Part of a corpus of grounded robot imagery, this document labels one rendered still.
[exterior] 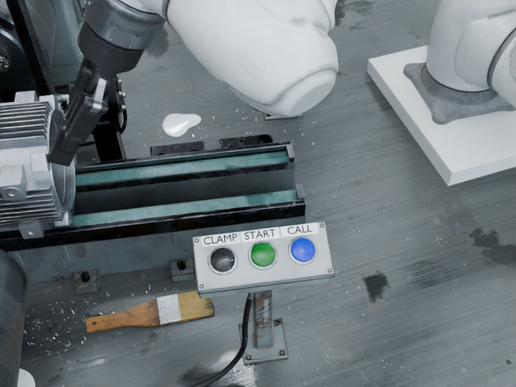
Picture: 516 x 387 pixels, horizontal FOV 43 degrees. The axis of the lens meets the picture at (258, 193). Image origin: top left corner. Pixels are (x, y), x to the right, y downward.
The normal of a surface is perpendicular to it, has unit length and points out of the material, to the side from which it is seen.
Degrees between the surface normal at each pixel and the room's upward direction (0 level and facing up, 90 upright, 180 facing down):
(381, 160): 0
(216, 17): 51
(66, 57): 90
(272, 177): 90
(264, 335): 90
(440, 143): 1
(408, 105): 1
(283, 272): 21
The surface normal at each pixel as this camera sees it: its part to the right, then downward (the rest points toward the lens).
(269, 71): -0.26, 0.35
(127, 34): 0.14, 0.76
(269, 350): -0.02, -0.65
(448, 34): -0.78, 0.47
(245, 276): 0.04, -0.33
